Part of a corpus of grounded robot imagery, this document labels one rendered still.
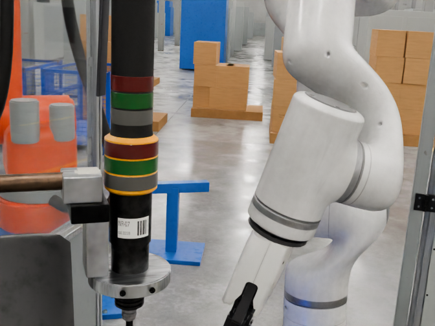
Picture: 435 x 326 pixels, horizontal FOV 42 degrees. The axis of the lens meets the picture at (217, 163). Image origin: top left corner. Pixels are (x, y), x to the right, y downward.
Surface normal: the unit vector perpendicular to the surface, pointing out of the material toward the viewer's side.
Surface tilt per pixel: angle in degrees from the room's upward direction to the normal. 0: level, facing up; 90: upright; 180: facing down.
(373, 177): 78
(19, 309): 39
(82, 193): 90
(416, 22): 90
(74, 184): 90
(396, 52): 90
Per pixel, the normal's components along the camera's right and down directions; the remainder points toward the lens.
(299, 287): -0.62, 0.06
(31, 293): 0.33, -0.61
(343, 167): 0.25, 0.25
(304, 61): -0.35, 0.54
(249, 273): -0.26, 0.18
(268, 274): -0.04, 0.21
